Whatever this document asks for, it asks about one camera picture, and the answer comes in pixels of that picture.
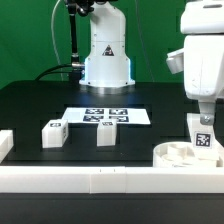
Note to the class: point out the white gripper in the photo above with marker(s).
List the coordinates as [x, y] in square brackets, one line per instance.
[204, 72]

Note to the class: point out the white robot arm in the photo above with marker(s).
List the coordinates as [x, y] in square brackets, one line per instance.
[107, 65]

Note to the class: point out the white sheet with tags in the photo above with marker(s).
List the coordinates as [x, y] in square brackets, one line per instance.
[93, 115]

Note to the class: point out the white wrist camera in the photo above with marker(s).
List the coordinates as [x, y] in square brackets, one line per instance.
[175, 61]

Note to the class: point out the white U-shaped fence frame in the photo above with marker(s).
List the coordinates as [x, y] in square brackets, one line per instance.
[93, 180]

